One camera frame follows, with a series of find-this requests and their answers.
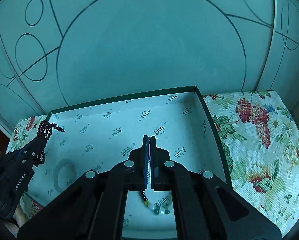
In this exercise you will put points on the floral tablecloth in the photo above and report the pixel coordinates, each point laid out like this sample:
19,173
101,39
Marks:
261,144

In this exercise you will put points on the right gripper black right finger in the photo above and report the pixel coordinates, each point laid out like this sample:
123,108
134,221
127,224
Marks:
153,162

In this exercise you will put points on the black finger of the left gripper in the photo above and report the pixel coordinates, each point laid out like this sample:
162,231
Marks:
33,149

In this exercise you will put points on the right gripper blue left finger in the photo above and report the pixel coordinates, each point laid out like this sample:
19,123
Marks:
144,161

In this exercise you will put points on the white jade bangle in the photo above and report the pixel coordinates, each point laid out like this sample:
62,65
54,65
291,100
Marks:
64,174

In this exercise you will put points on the frosted glass wardrobe doors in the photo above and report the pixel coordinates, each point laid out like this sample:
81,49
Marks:
59,53

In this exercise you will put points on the green shallow cardboard box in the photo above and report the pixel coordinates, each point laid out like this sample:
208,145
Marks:
100,134

